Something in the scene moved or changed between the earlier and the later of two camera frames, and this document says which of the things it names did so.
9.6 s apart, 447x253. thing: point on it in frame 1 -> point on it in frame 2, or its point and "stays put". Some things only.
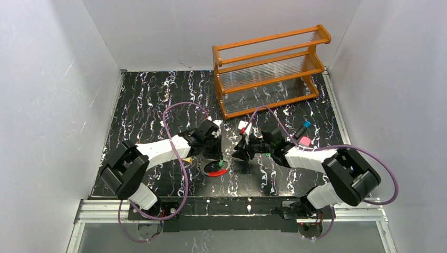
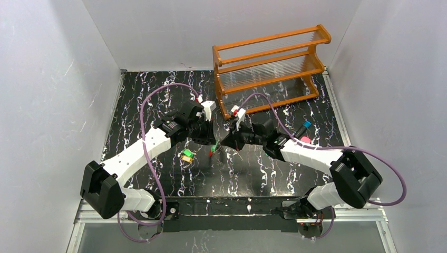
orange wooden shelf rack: [263, 73] stays put
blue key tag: [302, 129] stays put
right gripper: [250, 147] -> [239, 137]
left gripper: [214, 150] -> [205, 132]
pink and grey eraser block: [305, 141] stays put
